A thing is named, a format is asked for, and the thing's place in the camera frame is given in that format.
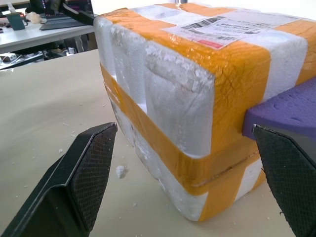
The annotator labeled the white foam bottle tray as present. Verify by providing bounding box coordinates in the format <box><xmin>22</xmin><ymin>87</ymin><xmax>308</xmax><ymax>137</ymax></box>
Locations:
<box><xmin>104</xmin><ymin>83</ymin><xmax>268</xmax><ymax>223</ymax></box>

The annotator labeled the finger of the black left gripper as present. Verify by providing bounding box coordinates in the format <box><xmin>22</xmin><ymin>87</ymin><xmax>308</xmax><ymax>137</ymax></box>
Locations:
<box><xmin>61</xmin><ymin>2</ymin><xmax>96</xmax><ymax>26</ymax></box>

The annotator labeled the white foam crumb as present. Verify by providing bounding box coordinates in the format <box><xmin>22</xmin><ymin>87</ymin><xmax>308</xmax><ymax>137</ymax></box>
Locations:
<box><xmin>115</xmin><ymin>165</ymin><xmax>128</xmax><ymax>179</ymax></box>

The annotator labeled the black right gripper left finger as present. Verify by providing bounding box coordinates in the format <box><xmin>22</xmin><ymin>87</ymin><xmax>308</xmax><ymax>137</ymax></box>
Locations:
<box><xmin>0</xmin><ymin>122</ymin><xmax>118</xmax><ymax>237</ymax></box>

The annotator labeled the white office desk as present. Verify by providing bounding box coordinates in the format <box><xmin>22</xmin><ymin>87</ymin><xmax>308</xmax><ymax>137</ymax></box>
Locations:
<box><xmin>0</xmin><ymin>21</ymin><xmax>96</xmax><ymax>54</ymax></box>

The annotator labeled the dark laptop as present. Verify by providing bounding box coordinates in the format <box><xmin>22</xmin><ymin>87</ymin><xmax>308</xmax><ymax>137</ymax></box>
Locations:
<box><xmin>39</xmin><ymin>0</ymin><xmax>82</xmax><ymax>31</ymax></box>

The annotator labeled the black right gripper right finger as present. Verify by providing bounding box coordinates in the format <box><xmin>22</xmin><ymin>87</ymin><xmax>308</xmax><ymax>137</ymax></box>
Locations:
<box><xmin>252</xmin><ymin>123</ymin><xmax>316</xmax><ymax>237</ymax></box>

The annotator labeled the green mug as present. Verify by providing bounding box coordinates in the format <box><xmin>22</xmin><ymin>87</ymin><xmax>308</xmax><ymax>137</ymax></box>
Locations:
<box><xmin>5</xmin><ymin>12</ymin><xmax>27</xmax><ymax>31</ymax></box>

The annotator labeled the foam box with yellow tape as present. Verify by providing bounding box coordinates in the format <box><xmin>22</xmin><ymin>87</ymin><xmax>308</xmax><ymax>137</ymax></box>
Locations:
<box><xmin>93</xmin><ymin>2</ymin><xmax>316</xmax><ymax>188</ymax></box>

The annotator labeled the purple object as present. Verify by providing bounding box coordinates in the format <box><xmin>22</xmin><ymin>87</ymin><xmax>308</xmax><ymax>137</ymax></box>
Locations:
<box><xmin>242</xmin><ymin>78</ymin><xmax>316</xmax><ymax>143</ymax></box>

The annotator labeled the white fluffy object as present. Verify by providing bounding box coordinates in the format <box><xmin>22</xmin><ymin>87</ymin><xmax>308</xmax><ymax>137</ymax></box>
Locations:
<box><xmin>25</xmin><ymin>11</ymin><xmax>41</xmax><ymax>24</ymax></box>

